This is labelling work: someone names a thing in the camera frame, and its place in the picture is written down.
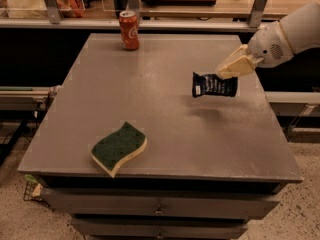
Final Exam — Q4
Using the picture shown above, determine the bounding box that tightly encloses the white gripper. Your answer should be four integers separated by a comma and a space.
216, 21, 294, 80

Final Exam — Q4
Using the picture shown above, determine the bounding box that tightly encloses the dark blue rxbar wrapper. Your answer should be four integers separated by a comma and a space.
192, 72, 238, 98

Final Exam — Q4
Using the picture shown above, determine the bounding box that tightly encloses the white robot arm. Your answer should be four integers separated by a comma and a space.
216, 2, 320, 80

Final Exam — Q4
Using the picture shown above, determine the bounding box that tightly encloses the green and yellow sponge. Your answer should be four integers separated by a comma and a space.
91, 122, 147, 178

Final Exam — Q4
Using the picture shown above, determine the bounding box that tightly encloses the orange soda can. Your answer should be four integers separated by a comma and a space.
119, 10, 140, 50

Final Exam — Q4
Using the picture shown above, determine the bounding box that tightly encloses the upper grey drawer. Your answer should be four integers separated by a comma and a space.
41, 188, 279, 220

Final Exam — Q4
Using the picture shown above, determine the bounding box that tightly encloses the grey drawer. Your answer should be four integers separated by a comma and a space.
41, 188, 279, 220
71, 218, 247, 240

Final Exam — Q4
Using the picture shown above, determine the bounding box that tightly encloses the orange snack bag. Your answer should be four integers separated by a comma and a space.
56, 0, 84, 18

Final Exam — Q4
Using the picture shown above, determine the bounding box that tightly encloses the clear plastic container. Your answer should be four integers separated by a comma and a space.
0, 0, 86, 20

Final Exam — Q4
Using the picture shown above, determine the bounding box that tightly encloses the lower grey drawer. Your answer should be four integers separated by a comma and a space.
71, 218, 247, 240

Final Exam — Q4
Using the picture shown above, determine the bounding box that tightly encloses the right metal shelf bracket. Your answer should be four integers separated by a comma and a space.
247, 0, 268, 28

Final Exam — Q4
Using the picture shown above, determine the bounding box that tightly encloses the metal shelf bracket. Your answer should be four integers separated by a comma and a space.
247, 0, 268, 28
44, 0, 62, 24

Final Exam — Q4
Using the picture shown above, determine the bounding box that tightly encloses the left metal shelf bracket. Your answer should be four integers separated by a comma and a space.
44, 0, 62, 24

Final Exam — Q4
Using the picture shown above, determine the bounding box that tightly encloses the wire basket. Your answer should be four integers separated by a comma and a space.
23, 181, 49, 207

